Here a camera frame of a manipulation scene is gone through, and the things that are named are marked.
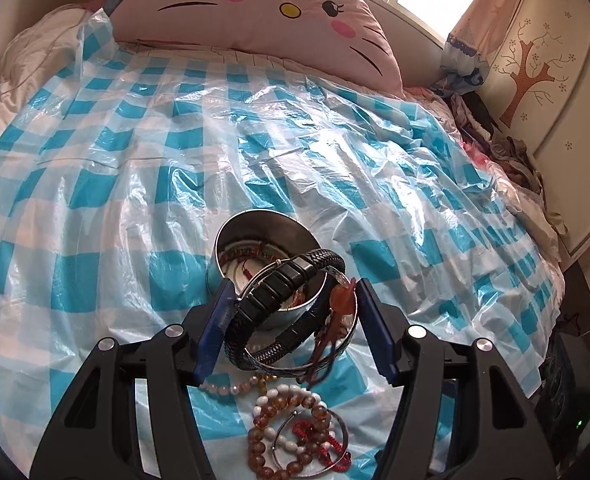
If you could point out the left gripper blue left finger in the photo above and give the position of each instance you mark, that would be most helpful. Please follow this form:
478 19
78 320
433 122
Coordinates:
211 322

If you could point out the wardrobe with tree decal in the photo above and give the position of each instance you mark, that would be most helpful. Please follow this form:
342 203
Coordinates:
538 91

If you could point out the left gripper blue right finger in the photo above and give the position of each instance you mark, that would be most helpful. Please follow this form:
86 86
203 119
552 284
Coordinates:
380 341

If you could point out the pile of clothes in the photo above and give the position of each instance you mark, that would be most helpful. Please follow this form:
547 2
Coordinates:
469 116

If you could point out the thin silver wire bangle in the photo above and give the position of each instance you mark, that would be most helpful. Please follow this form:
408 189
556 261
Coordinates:
306 451

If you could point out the pink curtain at right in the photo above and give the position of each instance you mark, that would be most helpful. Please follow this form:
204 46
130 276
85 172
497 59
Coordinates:
471 44

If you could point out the blue white checkered plastic sheet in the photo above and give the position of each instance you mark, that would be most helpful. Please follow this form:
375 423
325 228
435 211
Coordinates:
117 174

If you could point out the pink cat face pillow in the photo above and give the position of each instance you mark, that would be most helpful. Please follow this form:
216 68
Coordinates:
340 38

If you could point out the white striped quilt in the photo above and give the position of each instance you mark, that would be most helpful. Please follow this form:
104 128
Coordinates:
35 55

